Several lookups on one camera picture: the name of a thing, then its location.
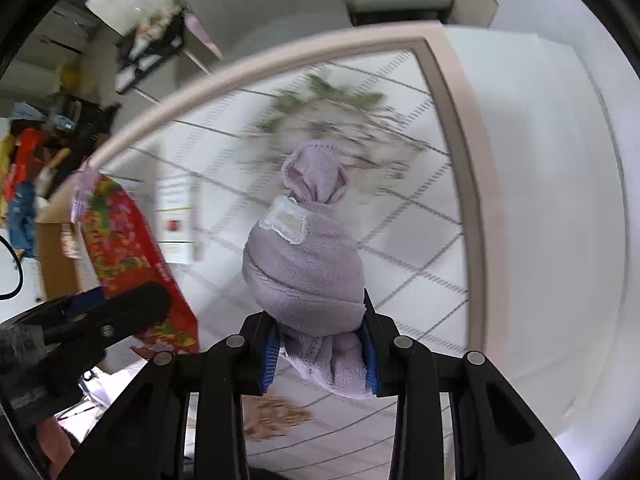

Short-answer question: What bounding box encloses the red snack bag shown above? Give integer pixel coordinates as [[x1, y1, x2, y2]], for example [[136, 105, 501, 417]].
[[70, 166, 200, 353]]

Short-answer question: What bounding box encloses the lilac cloth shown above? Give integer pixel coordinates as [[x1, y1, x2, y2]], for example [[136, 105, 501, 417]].
[[242, 141, 372, 399]]

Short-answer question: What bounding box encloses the brown cardboard box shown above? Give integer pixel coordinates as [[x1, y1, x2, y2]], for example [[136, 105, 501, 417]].
[[36, 197, 80, 300]]

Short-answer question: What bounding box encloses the white cigarette carton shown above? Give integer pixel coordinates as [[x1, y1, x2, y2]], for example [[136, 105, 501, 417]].
[[154, 174, 196, 264]]

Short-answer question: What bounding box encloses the pile of clothes and bags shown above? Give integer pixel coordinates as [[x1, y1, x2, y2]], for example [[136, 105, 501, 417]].
[[6, 101, 120, 259]]

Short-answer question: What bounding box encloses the pink suitcase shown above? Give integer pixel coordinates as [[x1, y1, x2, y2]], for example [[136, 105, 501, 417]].
[[184, 12, 222, 58]]

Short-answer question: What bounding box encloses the white chair with clutter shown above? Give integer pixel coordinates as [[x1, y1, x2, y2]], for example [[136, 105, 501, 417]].
[[86, 0, 182, 94]]

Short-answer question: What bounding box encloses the patterned floral tablecloth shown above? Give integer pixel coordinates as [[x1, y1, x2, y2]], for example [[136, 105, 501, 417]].
[[61, 141, 466, 479]]

